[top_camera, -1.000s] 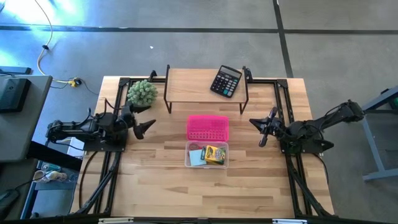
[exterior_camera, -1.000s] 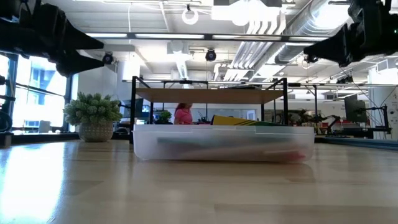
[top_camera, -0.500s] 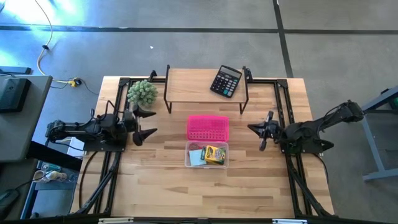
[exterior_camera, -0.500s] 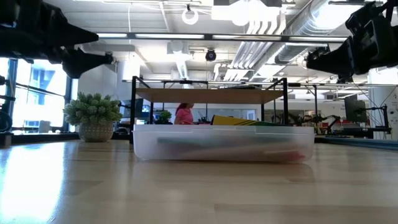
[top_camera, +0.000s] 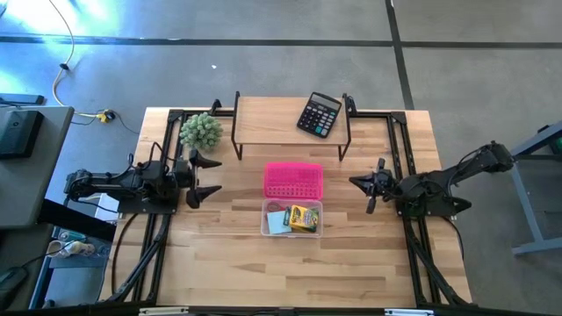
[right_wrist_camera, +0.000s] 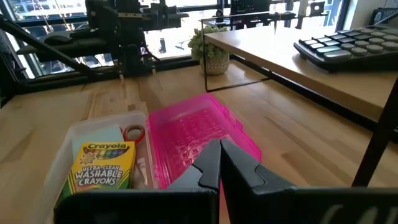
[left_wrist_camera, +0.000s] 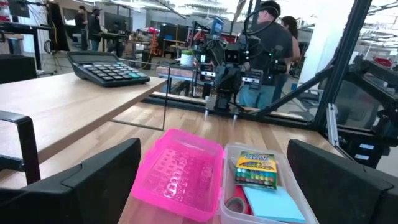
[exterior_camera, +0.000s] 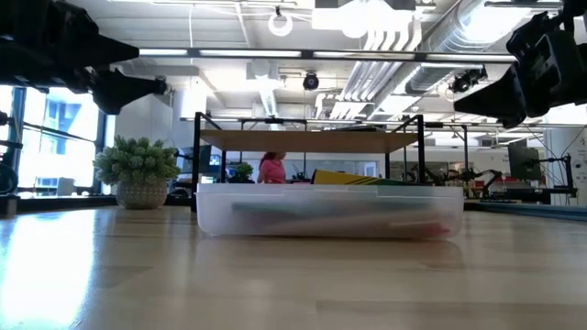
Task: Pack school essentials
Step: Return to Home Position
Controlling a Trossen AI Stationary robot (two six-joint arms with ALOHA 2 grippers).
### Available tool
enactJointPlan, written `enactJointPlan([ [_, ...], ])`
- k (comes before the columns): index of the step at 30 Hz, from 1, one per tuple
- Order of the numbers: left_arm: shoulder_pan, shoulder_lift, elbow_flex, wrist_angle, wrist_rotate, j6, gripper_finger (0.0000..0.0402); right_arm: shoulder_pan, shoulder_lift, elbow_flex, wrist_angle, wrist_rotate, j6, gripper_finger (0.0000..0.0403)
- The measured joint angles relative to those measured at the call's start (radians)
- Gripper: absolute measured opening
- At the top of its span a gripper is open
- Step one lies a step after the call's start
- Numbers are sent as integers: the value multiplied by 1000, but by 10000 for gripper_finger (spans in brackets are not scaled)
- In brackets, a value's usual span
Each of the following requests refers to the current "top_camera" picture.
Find flat black device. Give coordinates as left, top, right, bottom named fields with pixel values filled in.
left=0, top=93, right=47, bottom=106

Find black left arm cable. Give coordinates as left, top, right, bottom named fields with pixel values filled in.
left=126, top=140, right=177, bottom=171

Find black board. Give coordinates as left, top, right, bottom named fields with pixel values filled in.
left=37, top=198, right=118, bottom=242

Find wooden shelf riser black legs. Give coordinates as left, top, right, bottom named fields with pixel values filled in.
left=231, top=90, right=352, bottom=162

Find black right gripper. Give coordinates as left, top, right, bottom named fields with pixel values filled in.
left=349, top=157, right=403, bottom=216

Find green succulent in white pot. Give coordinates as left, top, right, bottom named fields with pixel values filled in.
left=178, top=111, right=224, bottom=153

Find black aluminium table frame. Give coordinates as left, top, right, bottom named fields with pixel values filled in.
left=103, top=107, right=473, bottom=308

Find white paper sheet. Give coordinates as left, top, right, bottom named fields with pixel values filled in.
left=94, top=192, right=120, bottom=222

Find light blue sticky note pad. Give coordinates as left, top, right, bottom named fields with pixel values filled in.
left=266, top=210, right=293, bottom=236

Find black computer mouse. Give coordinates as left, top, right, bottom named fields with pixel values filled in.
left=0, top=266, right=30, bottom=299

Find black desk calculator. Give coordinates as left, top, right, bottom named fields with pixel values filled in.
left=296, top=91, right=343, bottom=140

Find black box device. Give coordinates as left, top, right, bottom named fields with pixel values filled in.
left=0, top=109, right=45, bottom=160

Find clear pencil case pink lid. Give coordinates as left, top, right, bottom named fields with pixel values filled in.
left=259, top=161, right=325, bottom=240

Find yellow floor cable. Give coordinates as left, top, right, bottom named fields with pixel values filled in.
left=47, top=0, right=100, bottom=119

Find grey blue table frame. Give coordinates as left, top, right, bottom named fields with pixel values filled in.
left=484, top=120, right=562, bottom=258

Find silver metal bracket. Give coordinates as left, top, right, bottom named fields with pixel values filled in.
left=385, top=308, right=434, bottom=316
left=139, top=306, right=190, bottom=316

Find yellow green crayon box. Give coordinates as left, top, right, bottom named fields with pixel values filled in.
left=287, top=204, right=321, bottom=233

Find red handled scissors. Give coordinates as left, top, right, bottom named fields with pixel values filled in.
left=264, top=199, right=289, bottom=214

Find blue storage cart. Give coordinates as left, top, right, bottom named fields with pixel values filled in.
left=28, top=226, right=111, bottom=311

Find grey side desk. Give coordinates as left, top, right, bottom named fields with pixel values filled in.
left=0, top=104, right=76, bottom=232

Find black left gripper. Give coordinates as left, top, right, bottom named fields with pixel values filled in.
left=171, top=148, right=223, bottom=210

